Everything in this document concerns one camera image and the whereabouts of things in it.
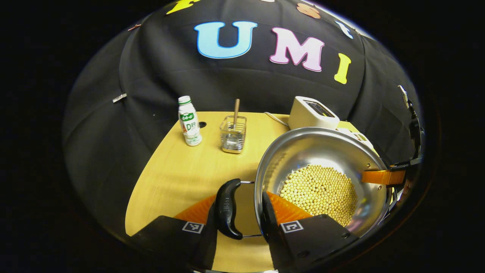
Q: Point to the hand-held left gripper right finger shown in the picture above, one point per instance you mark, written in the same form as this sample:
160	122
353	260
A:
269	223

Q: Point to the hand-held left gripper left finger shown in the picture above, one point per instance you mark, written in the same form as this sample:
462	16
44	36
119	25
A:
210	246

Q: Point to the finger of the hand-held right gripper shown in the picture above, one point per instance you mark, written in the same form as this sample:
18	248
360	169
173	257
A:
382	177

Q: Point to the pile of yellow soybeans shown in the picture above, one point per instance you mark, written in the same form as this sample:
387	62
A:
322	189

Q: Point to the clear glass utensil holder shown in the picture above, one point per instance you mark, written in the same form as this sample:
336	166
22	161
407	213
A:
233	140

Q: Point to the white toaster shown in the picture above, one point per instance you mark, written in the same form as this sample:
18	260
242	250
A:
307	113

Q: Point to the wooden stick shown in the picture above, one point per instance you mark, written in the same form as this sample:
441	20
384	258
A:
236	110

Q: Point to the white drink bottle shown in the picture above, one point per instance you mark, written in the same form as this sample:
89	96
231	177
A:
189	125

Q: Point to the silver clip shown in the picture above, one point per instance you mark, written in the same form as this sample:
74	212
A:
119	98

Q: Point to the red clip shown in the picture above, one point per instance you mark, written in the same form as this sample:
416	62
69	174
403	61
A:
133	27

